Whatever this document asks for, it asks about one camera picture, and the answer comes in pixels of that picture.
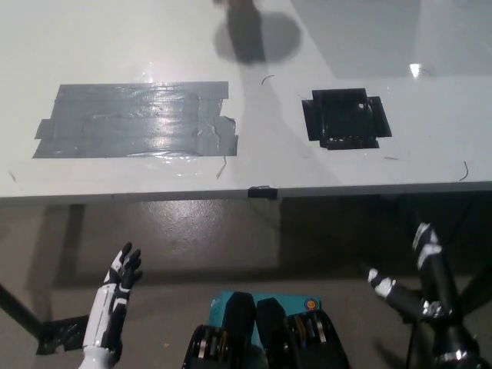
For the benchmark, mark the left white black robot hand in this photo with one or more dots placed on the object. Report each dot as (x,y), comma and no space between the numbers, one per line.
(111,303)

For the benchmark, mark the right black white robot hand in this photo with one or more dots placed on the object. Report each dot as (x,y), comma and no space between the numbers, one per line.
(434,269)

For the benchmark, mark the black floor tape patch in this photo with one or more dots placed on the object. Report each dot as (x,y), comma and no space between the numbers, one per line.
(61,334)

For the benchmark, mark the small black tape piece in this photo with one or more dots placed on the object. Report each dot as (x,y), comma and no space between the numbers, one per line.
(262,192)

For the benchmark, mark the grey duct tape patch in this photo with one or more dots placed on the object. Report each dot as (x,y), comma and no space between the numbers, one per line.
(134,119)

